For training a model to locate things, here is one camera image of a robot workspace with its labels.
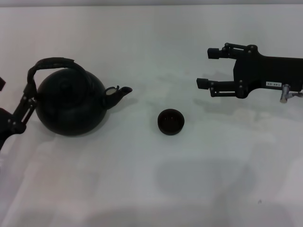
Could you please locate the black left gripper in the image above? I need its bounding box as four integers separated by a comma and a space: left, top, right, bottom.
0, 76, 38, 152

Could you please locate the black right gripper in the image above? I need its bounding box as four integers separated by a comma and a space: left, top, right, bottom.
196, 43, 303, 98

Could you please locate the black round teapot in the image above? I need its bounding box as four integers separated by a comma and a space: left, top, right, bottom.
27, 56, 134, 137

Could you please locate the small dark teacup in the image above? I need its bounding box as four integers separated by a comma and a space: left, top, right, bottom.
157, 108, 186, 136

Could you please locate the grey right wrist cable plug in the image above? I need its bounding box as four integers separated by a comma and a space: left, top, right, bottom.
279, 83, 303, 103

